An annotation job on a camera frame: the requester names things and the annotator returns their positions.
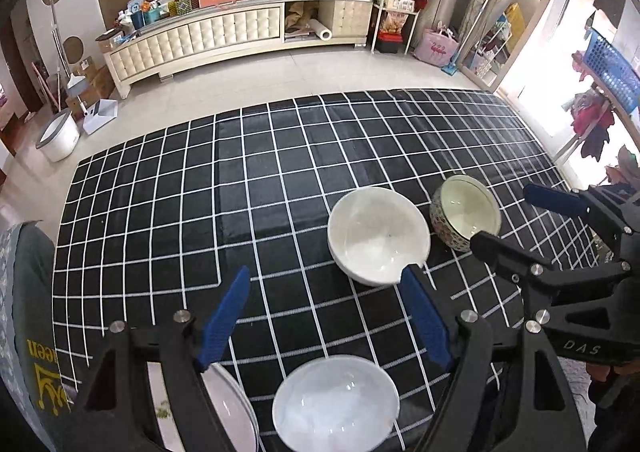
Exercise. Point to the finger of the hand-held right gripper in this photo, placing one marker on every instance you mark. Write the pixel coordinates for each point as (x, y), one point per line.
(555, 199)
(505, 252)

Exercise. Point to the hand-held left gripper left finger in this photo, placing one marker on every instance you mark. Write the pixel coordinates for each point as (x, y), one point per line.
(225, 317)

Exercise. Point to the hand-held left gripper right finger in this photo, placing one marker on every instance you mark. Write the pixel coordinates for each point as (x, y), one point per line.
(425, 317)

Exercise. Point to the green patterned bowl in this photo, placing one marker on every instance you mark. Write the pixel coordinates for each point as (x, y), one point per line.
(462, 209)

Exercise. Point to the white plate with brown flowers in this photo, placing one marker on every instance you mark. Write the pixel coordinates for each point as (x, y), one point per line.
(222, 397)

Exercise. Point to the cream bowl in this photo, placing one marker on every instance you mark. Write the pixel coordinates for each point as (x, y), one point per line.
(378, 232)

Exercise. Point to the white bowl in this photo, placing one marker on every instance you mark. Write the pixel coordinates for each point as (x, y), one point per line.
(335, 402)

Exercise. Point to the person's right hand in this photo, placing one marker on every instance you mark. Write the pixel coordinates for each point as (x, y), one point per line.
(602, 382)

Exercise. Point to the red hanging clothes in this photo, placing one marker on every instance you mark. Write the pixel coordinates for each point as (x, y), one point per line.
(592, 126)

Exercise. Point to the black checked tablecloth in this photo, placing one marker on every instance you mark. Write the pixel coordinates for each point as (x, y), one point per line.
(250, 192)

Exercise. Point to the blue plastic basket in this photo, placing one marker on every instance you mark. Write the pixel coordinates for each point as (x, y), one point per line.
(612, 69)

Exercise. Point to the pink bag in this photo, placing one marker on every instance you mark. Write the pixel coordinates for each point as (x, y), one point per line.
(440, 46)

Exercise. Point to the grey cushion with yellow print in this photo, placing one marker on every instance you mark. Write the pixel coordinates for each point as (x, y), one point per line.
(30, 312)

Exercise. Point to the white dustpan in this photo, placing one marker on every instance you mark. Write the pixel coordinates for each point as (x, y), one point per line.
(100, 115)

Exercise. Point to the white bucket with grey rim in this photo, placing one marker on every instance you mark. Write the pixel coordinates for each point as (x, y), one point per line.
(59, 136)

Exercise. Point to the cardboard box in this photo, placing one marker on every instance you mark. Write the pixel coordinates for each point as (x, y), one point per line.
(100, 81)

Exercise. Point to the cream television cabinet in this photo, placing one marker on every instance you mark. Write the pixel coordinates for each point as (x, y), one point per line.
(200, 39)

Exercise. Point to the white paper roll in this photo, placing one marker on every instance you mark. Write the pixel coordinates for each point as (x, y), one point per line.
(320, 30)

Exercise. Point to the white mop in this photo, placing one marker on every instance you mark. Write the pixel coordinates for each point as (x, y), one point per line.
(59, 46)

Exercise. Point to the round brown wall disc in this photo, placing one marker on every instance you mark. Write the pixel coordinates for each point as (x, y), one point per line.
(74, 49)

